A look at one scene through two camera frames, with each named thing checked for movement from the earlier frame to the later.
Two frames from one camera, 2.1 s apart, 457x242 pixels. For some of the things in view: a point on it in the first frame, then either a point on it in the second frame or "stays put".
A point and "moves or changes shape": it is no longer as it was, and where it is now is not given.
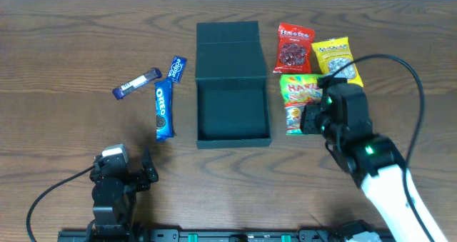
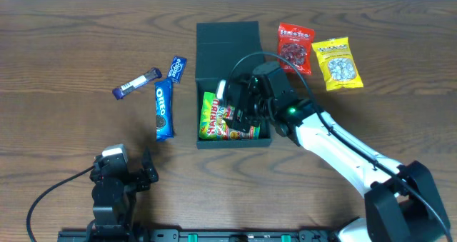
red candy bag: [294, 46] stays put
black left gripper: [133, 179] stays put
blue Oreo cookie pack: [163, 110] stays put
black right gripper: [310, 119] to [241, 101]
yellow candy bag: [332, 54] stays put
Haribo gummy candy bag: [298, 90] moves or changes shape
